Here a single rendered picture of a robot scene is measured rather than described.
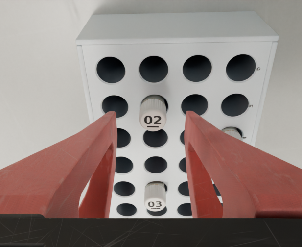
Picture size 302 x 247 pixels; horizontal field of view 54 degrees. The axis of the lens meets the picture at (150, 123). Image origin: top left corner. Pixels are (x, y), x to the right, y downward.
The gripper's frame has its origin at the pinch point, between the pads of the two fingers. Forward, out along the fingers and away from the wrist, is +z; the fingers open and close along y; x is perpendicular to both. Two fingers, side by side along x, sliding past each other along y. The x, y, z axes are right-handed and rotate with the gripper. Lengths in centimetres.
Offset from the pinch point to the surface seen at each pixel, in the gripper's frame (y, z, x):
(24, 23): 6.7, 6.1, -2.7
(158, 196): -0.4, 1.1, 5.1
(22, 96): 7.9, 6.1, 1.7
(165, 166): -0.8, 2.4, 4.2
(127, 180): 1.4, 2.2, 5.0
